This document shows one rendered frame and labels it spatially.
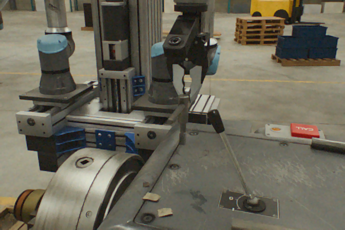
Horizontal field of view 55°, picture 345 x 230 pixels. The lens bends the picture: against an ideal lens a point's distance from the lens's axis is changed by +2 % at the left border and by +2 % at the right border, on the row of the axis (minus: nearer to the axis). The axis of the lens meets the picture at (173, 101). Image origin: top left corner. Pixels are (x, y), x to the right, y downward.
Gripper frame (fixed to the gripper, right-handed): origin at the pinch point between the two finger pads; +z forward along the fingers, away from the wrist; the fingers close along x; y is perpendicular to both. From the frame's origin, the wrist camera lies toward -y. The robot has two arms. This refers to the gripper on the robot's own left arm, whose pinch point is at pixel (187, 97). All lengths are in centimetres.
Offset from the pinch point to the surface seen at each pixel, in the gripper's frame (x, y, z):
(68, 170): 20.8, -17.0, 12.3
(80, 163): 19.6, -14.4, 11.9
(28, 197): 34.7, -14.0, 23.5
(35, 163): 186, 159, 137
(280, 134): -21.1, 7.6, 9.8
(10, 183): 184, 125, 136
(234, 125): -10.1, 10.7, 9.9
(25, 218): 34.1, -16.5, 27.5
